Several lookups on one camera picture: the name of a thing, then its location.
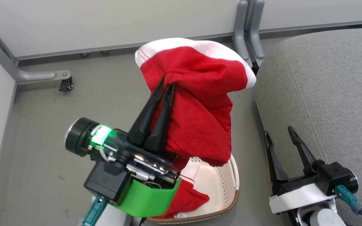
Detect grey fabric sofa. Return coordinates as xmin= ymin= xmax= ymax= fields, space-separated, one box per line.
xmin=255 ymin=28 xmax=362 ymax=226

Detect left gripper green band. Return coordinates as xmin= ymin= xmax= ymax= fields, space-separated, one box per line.
xmin=64 ymin=75 xmax=182 ymax=218

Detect teal right arm cable plug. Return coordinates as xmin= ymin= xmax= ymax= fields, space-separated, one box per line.
xmin=335 ymin=185 xmax=362 ymax=215

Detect grey upright partition foot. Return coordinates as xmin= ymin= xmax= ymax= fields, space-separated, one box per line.
xmin=233 ymin=0 xmax=253 ymax=68
xmin=249 ymin=0 xmax=266 ymax=60

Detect red garment wide white hem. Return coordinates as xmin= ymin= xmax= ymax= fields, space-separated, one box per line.
xmin=135 ymin=38 xmax=257 ymax=167

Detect teal arm cable plug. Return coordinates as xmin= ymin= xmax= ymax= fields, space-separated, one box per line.
xmin=81 ymin=195 xmax=108 ymax=226
xmin=335 ymin=185 xmax=362 ymax=215

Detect long grey partition foot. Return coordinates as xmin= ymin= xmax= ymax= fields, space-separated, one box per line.
xmin=0 ymin=28 xmax=72 ymax=85

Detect red garment thin white stripes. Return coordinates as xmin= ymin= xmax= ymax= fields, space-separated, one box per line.
xmin=153 ymin=156 xmax=210 ymax=219

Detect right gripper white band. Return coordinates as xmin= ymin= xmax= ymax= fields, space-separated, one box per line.
xmin=264 ymin=126 xmax=337 ymax=215

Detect white laundry basket woven rim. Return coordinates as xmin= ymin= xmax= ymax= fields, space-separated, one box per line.
xmin=146 ymin=154 xmax=240 ymax=224

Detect teal left arm cable plug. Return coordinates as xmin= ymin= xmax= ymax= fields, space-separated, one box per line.
xmin=81 ymin=195 xmax=108 ymax=226

